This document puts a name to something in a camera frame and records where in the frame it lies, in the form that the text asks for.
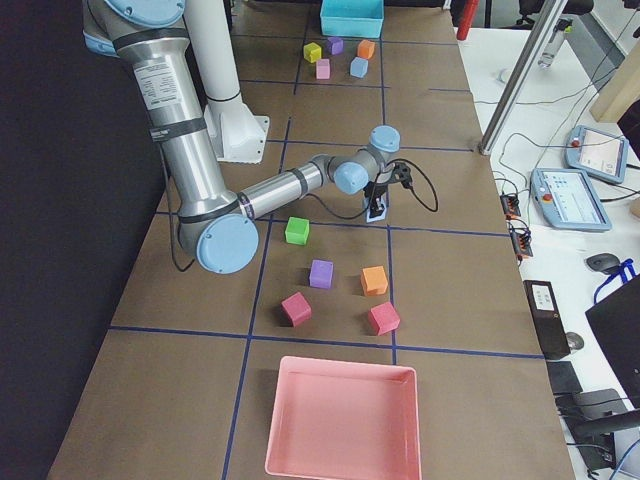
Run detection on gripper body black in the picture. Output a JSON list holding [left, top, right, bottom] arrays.
[[368, 170, 392, 200]]

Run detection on light blue foam block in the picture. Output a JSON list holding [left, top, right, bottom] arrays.
[[349, 56, 369, 78], [366, 210, 387, 223]]

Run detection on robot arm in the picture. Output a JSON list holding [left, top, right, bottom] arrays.
[[82, 1, 400, 274]]

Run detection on orange foam block right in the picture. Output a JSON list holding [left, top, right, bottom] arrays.
[[360, 266, 389, 296]]

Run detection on green foam block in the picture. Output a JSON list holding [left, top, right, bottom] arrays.
[[285, 217, 310, 246]]

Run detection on purple foam block right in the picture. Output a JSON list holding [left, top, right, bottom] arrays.
[[309, 259, 334, 289]]

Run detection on purple foam block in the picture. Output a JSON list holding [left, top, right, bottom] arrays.
[[326, 36, 344, 56], [309, 259, 334, 289]]

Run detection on red foam block near orange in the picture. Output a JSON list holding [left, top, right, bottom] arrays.
[[368, 302, 401, 336]]

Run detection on red foam block outer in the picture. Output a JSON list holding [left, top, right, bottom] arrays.
[[281, 292, 312, 327]]

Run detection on pink foam block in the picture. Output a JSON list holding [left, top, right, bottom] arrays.
[[315, 58, 331, 80]]

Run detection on orange foam block left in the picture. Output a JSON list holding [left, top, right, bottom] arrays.
[[357, 40, 376, 60]]

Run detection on yellow foam block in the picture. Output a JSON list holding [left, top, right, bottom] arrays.
[[303, 42, 322, 64]]

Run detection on purple foam block left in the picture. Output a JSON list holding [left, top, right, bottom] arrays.
[[326, 36, 344, 56]]

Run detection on blue plastic tray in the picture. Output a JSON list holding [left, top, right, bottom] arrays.
[[320, 0, 384, 39]]

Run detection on teach pendant near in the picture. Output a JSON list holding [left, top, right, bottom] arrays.
[[530, 168, 612, 232]]

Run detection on teach pendant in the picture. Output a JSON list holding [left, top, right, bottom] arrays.
[[565, 125, 629, 184], [530, 168, 612, 232]]

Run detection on black power box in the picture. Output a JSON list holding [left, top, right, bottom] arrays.
[[523, 280, 570, 360]]

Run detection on red cylinder object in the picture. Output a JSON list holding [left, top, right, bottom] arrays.
[[456, 0, 479, 41]]

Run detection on pink plastic tray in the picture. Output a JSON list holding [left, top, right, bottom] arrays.
[[265, 356, 422, 479]]

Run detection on teach pendant far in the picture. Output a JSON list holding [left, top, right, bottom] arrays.
[[565, 125, 629, 184]]

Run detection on black computer mouse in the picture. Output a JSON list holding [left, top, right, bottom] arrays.
[[586, 253, 621, 275]]

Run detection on clear water bottle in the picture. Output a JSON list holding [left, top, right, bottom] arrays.
[[537, 18, 573, 69]]

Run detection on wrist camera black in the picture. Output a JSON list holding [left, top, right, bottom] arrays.
[[390, 161, 413, 190]]

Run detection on aluminium frame post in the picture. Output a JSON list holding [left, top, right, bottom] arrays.
[[478, 0, 568, 156]]

